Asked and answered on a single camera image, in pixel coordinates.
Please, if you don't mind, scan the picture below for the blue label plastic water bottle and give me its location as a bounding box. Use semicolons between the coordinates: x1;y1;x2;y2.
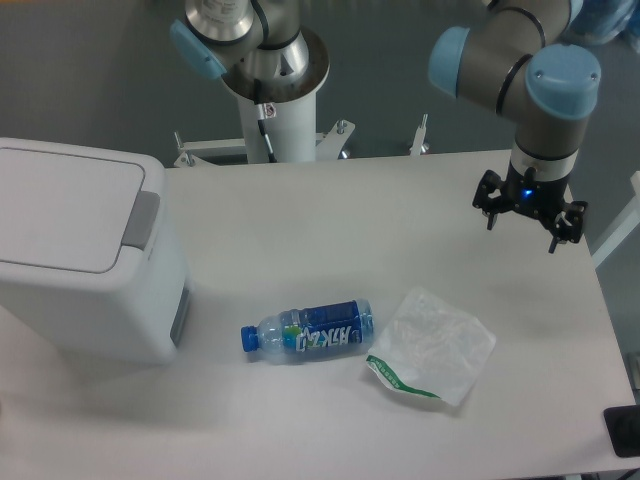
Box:
240;299;375;365

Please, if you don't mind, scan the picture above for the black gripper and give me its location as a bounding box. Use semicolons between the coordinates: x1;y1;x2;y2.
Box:
472;163;588;254

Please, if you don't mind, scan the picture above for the blue plastic bag on floor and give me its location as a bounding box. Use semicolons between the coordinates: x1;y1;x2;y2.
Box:
562;0;639;47

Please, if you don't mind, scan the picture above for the white frame at right edge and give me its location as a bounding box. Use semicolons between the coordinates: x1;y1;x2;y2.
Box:
592;171;639;269

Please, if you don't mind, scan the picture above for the black device at table edge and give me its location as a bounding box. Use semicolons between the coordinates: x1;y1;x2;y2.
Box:
603;405;639;458

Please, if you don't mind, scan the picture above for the white metal base frame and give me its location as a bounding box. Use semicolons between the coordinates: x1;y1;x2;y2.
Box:
172;113;431;169

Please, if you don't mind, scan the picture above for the clear plastic bag green strip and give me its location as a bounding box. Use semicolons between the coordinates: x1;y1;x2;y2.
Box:
366;287;496;407

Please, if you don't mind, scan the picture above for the white push-lid trash can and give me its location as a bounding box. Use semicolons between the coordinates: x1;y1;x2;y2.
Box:
1;138;193;364

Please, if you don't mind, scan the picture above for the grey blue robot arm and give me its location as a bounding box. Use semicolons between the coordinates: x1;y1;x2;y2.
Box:
169;1;601;245

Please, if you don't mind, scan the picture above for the black cable on pedestal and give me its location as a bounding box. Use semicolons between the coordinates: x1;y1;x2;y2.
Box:
252;78;279;164

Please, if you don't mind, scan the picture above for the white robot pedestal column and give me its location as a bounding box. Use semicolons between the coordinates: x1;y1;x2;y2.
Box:
223;27;330;137

